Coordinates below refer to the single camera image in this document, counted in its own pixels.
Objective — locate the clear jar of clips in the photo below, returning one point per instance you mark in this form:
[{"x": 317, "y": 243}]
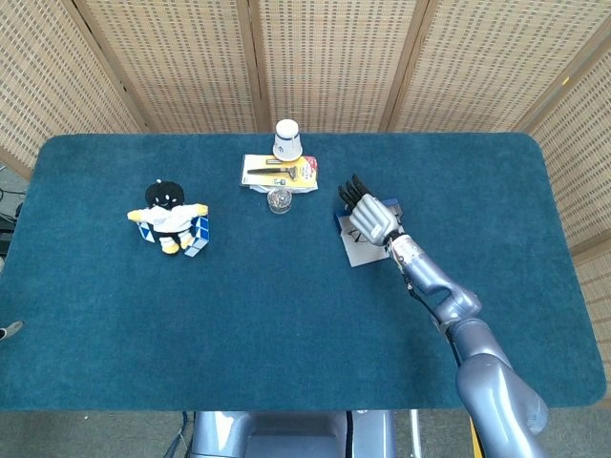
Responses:
[{"x": 279, "y": 202}]

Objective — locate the blue glasses case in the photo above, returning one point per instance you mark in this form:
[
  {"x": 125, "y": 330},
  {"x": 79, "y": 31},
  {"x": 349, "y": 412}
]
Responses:
[{"x": 365, "y": 255}]

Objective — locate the yellow razor blister pack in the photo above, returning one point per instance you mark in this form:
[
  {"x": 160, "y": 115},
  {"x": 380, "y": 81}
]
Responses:
[{"x": 305, "y": 180}]

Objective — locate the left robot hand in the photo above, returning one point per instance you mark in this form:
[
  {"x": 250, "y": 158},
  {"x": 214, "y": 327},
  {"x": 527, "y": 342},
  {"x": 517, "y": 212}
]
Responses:
[{"x": 9, "y": 330}]

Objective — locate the white metal leg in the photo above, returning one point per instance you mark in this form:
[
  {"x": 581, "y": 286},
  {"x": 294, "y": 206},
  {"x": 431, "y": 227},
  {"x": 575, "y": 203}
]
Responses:
[{"x": 416, "y": 434}]

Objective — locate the woven bamboo screen panel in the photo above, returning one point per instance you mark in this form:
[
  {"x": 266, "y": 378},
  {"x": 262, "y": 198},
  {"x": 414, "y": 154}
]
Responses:
[
  {"x": 181, "y": 62},
  {"x": 48, "y": 71},
  {"x": 329, "y": 62},
  {"x": 582, "y": 167},
  {"x": 487, "y": 62}
]

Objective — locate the blue carpet table cover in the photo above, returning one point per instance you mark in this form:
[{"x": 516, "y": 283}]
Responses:
[{"x": 286, "y": 310}]

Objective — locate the white paper cup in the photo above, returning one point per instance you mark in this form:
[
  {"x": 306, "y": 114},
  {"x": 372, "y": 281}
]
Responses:
[{"x": 288, "y": 140}]

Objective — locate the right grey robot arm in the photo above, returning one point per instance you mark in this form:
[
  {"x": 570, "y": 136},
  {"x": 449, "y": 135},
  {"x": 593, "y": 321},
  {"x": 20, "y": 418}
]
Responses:
[{"x": 491, "y": 391}]

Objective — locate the black plush doll white shirt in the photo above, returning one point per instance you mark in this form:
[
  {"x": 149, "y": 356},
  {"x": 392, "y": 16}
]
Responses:
[{"x": 167, "y": 217}]

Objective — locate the yellow floor tape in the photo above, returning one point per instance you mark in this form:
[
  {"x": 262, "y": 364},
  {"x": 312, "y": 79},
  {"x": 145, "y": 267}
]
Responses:
[{"x": 474, "y": 431}]

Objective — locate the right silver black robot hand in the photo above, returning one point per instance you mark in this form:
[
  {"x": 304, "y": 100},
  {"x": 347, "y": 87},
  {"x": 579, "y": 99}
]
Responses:
[{"x": 374, "y": 219}]

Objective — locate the blue white snake cube puzzle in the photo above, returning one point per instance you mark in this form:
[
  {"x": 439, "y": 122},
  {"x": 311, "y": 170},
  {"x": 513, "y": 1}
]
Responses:
[{"x": 203, "y": 229}]

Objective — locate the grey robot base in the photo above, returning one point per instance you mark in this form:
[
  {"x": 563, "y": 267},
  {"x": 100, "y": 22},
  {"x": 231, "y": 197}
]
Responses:
[{"x": 286, "y": 434}]

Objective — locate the black razor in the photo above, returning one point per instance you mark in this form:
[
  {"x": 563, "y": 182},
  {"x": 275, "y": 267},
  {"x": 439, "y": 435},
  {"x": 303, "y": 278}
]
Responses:
[{"x": 267, "y": 171}]

